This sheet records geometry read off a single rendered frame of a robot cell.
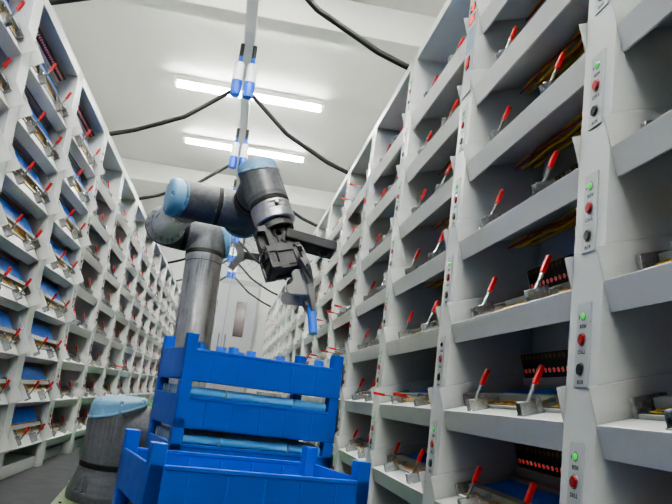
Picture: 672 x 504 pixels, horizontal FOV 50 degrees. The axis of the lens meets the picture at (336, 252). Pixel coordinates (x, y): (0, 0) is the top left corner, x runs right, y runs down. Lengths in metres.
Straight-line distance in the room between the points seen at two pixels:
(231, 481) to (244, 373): 0.38
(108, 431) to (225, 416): 0.79
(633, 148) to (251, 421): 0.76
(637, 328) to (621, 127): 0.29
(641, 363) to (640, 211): 0.22
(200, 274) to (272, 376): 0.91
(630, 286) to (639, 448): 0.21
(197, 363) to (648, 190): 0.77
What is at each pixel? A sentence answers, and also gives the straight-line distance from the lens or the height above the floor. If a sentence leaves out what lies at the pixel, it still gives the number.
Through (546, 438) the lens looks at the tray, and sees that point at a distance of 1.21.
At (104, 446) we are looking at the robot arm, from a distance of 2.06.
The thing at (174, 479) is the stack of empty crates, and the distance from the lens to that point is 0.94.
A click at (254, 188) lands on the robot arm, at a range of 1.59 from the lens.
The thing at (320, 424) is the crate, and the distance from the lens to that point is 1.36.
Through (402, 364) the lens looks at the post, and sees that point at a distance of 2.40.
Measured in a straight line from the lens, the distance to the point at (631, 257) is 1.10.
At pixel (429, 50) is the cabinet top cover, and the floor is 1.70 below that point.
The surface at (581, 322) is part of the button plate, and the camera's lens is 1.11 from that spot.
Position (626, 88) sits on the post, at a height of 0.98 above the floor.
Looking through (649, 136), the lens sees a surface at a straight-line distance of 1.05.
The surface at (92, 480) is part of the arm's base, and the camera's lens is 2.07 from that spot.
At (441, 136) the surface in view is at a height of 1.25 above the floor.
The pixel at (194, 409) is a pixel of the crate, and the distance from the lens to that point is 1.28.
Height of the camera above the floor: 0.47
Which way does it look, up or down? 12 degrees up
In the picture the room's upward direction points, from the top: 7 degrees clockwise
